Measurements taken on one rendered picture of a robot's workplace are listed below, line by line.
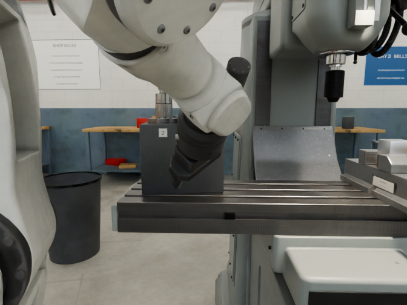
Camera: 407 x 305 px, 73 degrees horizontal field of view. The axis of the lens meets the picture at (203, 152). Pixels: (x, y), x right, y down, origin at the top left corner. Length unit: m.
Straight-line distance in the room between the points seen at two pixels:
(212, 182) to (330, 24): 0.47
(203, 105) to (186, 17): 0.16
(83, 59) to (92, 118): 1.03
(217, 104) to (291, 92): 0.87
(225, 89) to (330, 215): 0.52
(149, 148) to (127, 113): 4.45
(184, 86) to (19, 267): 0.23
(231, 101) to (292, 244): 0.49
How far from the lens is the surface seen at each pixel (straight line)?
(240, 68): 0.42
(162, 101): 0.76
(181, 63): 0.25
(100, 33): 0.19
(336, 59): 0.81
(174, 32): 0.17
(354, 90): 5.54
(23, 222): 0.33
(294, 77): 1.18
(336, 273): 0.68
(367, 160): 0.91
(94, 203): 2.36
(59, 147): 5.73
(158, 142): 0.73
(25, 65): 0.41
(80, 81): 5.51
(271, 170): 1.08
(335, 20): 0.75
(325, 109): 1.21
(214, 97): 0.32
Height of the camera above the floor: 1.16
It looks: 9 degrees down
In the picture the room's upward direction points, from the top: straight up
